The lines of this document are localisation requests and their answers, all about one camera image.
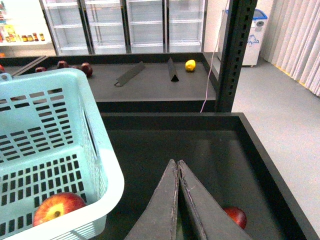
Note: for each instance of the black near display tray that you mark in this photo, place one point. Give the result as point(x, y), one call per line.
point(224, 153)

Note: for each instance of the red apple in tray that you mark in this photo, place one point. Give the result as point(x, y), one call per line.
point(237, 215)

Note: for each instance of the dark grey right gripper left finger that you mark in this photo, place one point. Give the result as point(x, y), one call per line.
point(159, 219)

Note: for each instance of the black far display tray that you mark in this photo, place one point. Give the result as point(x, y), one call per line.
point(151, 91)

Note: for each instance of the black triangular divider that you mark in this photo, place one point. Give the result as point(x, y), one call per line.
point(172, 71)

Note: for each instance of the red fruit at edge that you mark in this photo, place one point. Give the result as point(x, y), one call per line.
point(2, 70)

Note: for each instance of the dark red apple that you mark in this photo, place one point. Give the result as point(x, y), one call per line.
point(87, 69)
point(62, 64)

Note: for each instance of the glass door refrigerator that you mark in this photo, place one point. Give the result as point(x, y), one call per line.
point(106, 27)

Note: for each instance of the flat black divider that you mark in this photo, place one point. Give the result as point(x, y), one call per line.
point(128, 75)

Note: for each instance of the white vertical blinds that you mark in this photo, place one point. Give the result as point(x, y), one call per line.
point(292, 41)

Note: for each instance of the dark purple fruit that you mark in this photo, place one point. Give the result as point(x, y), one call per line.
point(40, 69)

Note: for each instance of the shelf with jars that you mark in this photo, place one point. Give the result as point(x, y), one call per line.
point(23, 30)

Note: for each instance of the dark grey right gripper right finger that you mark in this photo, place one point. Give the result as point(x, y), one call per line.
point(208, 219)

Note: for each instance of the white blue chest freezer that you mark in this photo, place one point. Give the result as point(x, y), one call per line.
point(255, 37)

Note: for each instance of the red yellow apple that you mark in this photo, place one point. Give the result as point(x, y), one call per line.
point(56, 206)

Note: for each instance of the yellow lemon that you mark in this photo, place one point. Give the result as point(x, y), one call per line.
point(190, 65)

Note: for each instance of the black perforated shelf post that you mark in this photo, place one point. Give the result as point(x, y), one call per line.
point(238, 24)

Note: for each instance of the light blue plastic basket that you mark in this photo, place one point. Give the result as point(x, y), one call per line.
point(53, 140)

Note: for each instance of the black display tray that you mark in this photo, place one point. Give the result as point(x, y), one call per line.
point(224, 153)
point(151, 91)

